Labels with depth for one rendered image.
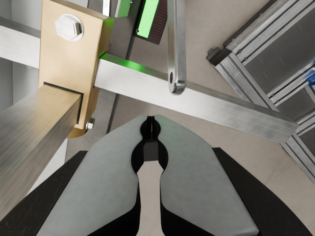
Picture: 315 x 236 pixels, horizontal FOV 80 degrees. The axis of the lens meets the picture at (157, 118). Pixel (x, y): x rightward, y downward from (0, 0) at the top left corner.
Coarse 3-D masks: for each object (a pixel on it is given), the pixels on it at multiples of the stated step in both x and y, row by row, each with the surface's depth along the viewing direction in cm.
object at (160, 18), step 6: (162, 0) 29; (162, 6) 30; (162, 12) 30; (156, 18) 30; (162, 18) 30; (156, 24) 31; (162, 24) 31; (156, 30) 31; (150, 36) 32; (156, 36) 32
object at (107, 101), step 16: (96, 0) 29; (112, 0) 29; (112, 16) 30; (128, 16) 30; (112, 32) 31; (128, 32) 32; (112, 48) 33; (128, 48) 33; (112, 96) 37; (96, 112) 39; (112, 112) 39; (96, 128) 40; (80, 144) 42
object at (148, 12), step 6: (150, 0) 29; (156, 0) 29; (150, 6) 30; (156, 6) 30; (144, 12) 30; (150, 12) 30; (144, 18) 30; (150, 18) 30; (144, 24) 31; (150, 24) 31; (144, 30) 31; (144, 36) 32
